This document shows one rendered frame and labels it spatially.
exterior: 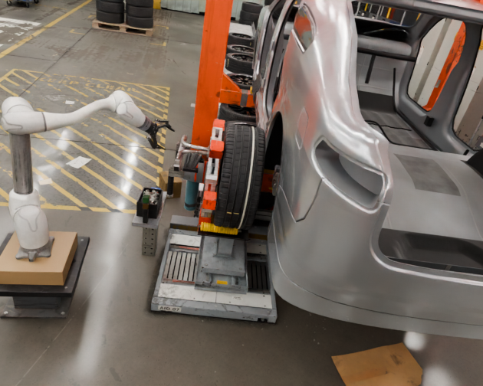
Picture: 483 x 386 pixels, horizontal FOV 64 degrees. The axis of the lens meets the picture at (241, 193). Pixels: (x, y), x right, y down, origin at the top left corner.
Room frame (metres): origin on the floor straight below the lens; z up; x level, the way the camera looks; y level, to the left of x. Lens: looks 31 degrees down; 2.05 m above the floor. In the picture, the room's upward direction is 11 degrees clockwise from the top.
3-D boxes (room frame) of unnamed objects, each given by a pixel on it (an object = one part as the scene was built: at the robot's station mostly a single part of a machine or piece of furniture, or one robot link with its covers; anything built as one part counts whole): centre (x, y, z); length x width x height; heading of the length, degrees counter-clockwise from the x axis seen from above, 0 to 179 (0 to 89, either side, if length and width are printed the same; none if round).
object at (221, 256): (2.16, 0.04, 0.32); 0.40 x 0.30 x 0.28; 6
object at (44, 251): (1.63, 1.12, 0.43); 0.22 x 0.18 x 0.06; 21
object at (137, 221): (2.22, 0.61, 0.44); 0.43 x 0.17 x 0.03; 6
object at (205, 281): (2.13, 0.04, 0.13); 0.50 x 0.36 x 0.10; 6
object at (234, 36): (9.30, 0.68, 0.39); 0.66 x 0.66 x 0.24
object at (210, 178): (2.14, 0.21, 0.85); 0.54 x 0.07 x 0.54; 6
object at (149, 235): (2.25, 0.62, 0.21); 0.10 x 0.10 x 0.42; 6
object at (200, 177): (2.13, 0.28, 0.85); 0.21 x 0.14 x 0.14; 96
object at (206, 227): (2.03, 0.10, 0.51); 0.29 x 0.06 x 0.06; 96
